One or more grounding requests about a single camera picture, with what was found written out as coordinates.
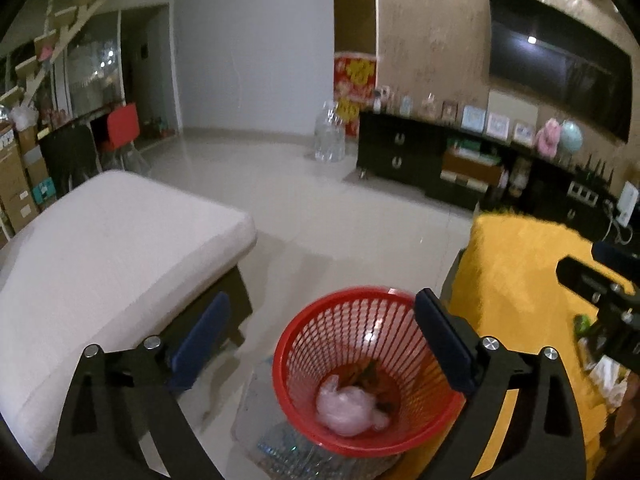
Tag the small white photo frame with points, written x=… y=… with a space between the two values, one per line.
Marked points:
x=525 y=133

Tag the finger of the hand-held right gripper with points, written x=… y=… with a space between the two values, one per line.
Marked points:
x=580 y=275
x=617 y=257

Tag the white crumpled tissue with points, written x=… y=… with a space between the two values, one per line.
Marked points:
x=607 y=382

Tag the white plastic bag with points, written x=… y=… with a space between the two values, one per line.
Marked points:
x=24 y=117

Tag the black flat television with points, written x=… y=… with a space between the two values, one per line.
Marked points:
x=550 y=50

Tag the blue photo frame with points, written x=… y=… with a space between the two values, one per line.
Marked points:
x=473 y=119

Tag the wooden staircase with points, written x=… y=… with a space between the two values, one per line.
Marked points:
x=65 y=30

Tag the colourful floor toys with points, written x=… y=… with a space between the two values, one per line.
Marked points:
x=159 y=127

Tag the white cushioned bench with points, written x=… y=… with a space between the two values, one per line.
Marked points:
x=115 y=260

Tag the white small figurine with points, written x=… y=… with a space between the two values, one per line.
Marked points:
x=382 y=99

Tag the pale blue figurine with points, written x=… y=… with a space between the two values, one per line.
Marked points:
x=406 y=104

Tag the glass snow globe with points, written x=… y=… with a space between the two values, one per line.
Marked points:
x=430 y=106

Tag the black chair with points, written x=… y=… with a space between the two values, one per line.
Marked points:
x=67 y=152

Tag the stack of cardboard boxes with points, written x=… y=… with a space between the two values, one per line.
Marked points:
x=22 y=185

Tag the green wrapper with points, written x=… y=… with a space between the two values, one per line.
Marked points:
x=582 y=324

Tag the brown storage box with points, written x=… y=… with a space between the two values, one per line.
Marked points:
x=472 y=167

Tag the clear plastic water jug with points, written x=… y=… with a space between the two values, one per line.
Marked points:
x=329 y=135

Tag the red plastic mesh basket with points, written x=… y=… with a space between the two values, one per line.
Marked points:
x=350 y=320

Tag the red festive wall poster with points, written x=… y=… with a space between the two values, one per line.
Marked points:
x=355 y=77

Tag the row of dark small bottles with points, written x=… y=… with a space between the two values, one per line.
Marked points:
x=596 y=169

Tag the pink plush toy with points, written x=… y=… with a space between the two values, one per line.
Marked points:
x=548 y=136

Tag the crushed clear plastic bottle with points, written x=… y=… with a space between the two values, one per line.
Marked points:
x=260 y=410

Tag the black television cabinet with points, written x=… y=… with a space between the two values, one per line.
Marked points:
x=390 y=145

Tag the pale pink plastic bag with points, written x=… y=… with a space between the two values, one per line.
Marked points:
x=345 y=407

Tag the green flat box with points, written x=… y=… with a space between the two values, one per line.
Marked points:
x=472 y=149

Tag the white socket panel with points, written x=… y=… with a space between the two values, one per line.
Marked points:
x=582 y=194

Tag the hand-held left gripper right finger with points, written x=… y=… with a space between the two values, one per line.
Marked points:
x=445 y=345

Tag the pale blue globe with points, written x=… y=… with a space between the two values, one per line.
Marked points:
x=572 y=136

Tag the red chair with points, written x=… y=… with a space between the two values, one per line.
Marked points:
x=122 y=127

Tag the yellow tablecloth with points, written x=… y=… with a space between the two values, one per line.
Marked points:
x=515 y=270

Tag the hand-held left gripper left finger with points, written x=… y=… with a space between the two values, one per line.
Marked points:
x=200 y=345

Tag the brown photo frame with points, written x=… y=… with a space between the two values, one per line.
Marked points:
x=450 y=111

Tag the glass sliding door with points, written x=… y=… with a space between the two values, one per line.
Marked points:
x=92 y=65

